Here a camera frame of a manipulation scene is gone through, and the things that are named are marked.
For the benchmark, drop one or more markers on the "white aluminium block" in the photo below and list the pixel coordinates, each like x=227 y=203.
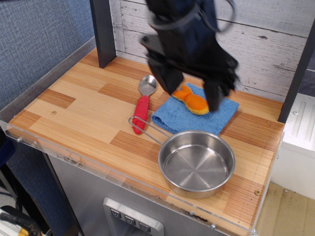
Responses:
x=294 y=166

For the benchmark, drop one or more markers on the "yellow black object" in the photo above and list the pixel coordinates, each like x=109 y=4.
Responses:
x=12 y=225

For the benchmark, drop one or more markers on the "stainless steel cabinet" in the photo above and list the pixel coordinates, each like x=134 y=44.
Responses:
x=86 y=190

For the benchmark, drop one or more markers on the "orange plush fish toy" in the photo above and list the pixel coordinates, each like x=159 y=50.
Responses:
x=193 y=102

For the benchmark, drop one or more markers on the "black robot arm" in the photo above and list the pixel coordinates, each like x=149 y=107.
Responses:
x=170 y=14

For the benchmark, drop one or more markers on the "clear acrylic guard rail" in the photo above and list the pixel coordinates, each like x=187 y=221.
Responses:
x=138 y=162

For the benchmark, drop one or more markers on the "black left vertical post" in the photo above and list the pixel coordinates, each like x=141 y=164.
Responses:
x=103 y=31

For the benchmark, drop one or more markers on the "black vertical post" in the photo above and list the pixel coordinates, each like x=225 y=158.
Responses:
x=298 y=76
x=103 y=31

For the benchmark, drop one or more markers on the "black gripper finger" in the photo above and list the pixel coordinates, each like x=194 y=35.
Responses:
x=215 y=91
x=167 y=76

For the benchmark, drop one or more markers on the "stainless steel pot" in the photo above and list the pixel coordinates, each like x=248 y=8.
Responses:
x=196 y=164

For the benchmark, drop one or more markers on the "red handled metal spoon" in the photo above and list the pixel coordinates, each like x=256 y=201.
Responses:
x=148 y=85

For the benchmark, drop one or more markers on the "silver button panel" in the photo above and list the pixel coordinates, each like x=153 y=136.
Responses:
x=125 y=221

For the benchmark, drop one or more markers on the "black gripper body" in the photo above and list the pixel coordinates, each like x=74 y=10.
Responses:
x=193 y=49

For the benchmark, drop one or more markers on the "blue folded cloth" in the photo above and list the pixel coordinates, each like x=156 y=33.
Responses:
x=174 y=116

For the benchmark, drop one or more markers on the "black right vertical post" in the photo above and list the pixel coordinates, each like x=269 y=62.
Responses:
x=298 y=76

